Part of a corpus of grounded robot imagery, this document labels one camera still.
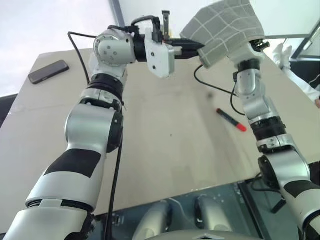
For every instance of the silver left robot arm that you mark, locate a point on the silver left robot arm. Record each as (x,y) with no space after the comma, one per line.
(87,125)

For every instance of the black window frame post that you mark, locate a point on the black window frame post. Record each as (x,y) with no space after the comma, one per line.
(117,12)

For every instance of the black table frame bar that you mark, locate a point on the black table frame bar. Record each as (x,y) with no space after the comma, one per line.
(250,212)

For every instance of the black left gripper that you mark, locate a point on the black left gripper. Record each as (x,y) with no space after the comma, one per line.
(172,43)

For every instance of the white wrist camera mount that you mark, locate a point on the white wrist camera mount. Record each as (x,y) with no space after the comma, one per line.
(246,53)
(160,60)

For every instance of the silver robot leg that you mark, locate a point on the silver robot leg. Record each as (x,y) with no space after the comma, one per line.
(212,215)
(152,220)

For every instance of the black marker with red cap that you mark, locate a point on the black marker with red cap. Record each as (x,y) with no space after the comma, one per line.
(231,120)

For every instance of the dark window sill frame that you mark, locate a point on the dark window sill frame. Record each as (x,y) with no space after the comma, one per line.
(305,47)

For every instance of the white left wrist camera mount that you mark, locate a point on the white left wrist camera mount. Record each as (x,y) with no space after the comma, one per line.
(160,60)

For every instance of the black smartphone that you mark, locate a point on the black smartphone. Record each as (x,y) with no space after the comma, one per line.
(48,72)

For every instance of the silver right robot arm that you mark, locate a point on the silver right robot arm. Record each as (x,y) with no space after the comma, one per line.
(252,100)

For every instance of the person in white clothes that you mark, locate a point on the person in white clothes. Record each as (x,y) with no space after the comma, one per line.
(302,83)

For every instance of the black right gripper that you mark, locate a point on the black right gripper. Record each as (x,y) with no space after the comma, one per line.
(261,45)

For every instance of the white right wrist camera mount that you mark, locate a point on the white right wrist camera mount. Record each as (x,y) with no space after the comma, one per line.
(246,53)

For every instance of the grey checked cloth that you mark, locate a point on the grey checked cloth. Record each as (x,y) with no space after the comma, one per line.
(225,27)

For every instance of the grey upright bar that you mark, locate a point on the grey upright bar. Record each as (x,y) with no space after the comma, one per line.
(166,25)

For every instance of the grey robot torso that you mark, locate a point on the grey robot torso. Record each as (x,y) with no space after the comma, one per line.
(200,236)

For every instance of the black side furniture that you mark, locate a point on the black side furniture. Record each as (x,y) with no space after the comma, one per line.
(6,107)

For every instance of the black bar under table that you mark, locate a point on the black bar under table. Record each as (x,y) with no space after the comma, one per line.
(278,205)

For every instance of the silver right robot leg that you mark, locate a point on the silver right robot leg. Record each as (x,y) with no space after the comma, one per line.
(212,215)

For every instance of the silver left robot leg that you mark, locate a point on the silver left robot leg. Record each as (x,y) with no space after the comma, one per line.
(152,220)

